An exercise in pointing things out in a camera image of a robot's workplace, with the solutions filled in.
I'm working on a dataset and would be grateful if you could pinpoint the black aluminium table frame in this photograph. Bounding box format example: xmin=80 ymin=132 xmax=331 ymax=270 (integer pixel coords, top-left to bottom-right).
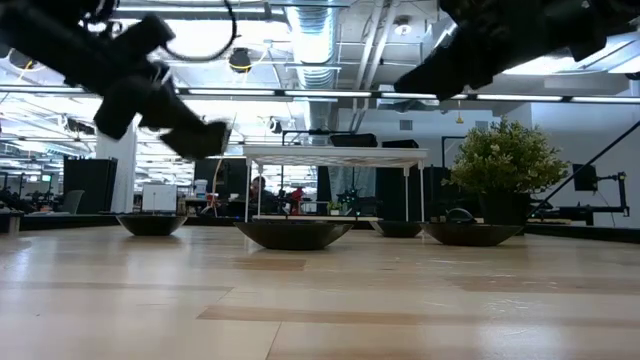
xmin=0 ymin=212 xmax=640 ymax=245

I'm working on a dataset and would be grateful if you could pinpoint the grey rounded object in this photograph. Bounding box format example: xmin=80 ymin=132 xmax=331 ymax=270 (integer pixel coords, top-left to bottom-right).
xmin=443 ymin=207 xmax=477 ymax=225

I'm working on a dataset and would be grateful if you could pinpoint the black deep square plate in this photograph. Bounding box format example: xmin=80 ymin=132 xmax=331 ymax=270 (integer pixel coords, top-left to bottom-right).
xmin=329 ymin=132 xmax=379 ymax=148

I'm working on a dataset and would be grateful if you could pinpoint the black robot with green lights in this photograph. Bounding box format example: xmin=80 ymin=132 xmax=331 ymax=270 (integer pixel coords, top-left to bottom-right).
xmin=335 ymin=187 xmax=381 ymax=217

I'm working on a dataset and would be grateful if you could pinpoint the tall black cabinet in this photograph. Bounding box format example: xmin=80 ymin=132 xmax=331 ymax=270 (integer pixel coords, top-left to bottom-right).
xmin=63 ymin=157 xmax=119 ymax=215

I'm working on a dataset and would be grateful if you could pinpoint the black faceted mini plate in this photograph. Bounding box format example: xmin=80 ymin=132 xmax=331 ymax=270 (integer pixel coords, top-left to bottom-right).
xmin=159 ymin=119 xmax=232 ymax=161

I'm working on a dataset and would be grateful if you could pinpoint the white box cabinet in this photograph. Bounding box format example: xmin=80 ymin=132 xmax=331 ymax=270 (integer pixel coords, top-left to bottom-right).
xmin=141 ymin=183 xmax=179 ymax=214

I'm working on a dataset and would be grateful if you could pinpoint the wide black shallow plate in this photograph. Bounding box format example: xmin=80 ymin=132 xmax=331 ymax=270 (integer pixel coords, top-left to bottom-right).
xmin=233 ymin=221 xmax=354 ymax=252

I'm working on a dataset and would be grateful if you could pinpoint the black supply cable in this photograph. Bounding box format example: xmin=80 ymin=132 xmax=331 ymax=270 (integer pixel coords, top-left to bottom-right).
xmin=527 ymin=119 xmax=640 ymax=220

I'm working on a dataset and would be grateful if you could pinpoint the small black monitor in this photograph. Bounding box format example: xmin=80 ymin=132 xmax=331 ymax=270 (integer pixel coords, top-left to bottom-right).
xmin=572 ymin=163 xmax=599 ymax=193

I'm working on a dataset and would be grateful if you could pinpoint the black low bench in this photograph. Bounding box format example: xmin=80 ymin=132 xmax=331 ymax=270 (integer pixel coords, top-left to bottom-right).
xmin=529 ymin=202 xmax=631 ymax=226

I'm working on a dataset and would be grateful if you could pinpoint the person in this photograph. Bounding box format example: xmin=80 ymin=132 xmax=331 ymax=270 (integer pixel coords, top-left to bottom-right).
xmin=248 ymin=174 xmax=282 ymax=217

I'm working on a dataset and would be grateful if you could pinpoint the grey office chair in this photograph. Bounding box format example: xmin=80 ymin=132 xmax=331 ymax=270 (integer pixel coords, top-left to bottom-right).
xmin=60 ymin=188 xmax=86 ymax=215

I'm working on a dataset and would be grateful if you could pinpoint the large black display panel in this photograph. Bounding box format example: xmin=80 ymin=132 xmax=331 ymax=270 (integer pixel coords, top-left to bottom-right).
xmin=193 ymin=158 xmax=250 ymax=202

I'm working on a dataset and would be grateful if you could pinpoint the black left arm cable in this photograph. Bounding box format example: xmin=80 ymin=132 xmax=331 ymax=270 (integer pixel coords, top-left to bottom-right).
xmin=159 ymin=0 xmax=239 ymax=64

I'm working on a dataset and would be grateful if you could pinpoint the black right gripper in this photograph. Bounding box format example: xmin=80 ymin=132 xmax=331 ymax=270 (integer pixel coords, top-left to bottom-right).
xmin=394 ymin=0 xmax=640 ymax=101

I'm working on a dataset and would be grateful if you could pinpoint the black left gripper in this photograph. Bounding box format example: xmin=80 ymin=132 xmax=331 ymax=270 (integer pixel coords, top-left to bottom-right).
xmin=79 ymin=14 xmax=206 ymax=144

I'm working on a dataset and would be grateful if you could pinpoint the green potted artificial plant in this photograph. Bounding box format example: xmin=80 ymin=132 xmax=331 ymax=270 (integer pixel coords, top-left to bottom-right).
xmin=444 ymin=117 xmax=571 ymax=235

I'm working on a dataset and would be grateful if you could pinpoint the white lattice wire rack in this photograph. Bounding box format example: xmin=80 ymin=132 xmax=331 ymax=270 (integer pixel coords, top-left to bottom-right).
xmin=243 ymin=144 xmax=430 ymax=224

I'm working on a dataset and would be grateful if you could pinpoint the black equipment cabinet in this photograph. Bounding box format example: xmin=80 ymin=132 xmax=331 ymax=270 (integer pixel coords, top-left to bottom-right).
xmin=374 ymin=166 xmax=454 ymax=222

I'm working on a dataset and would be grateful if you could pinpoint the black mini shaped plate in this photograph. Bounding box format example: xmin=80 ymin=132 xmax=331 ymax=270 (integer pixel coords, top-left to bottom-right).
xmin=421 ymin=222 xmax=524 ymax=248
xmin=115 ymin=214 xmax=189 ymax=237
xmin=372 ymin=219 xmax=425 ymax=239

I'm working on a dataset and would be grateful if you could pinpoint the light wooden tabletop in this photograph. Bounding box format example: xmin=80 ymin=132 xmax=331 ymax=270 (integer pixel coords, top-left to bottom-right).
xmin=251 ymin=214 xmax=385 ymax=223

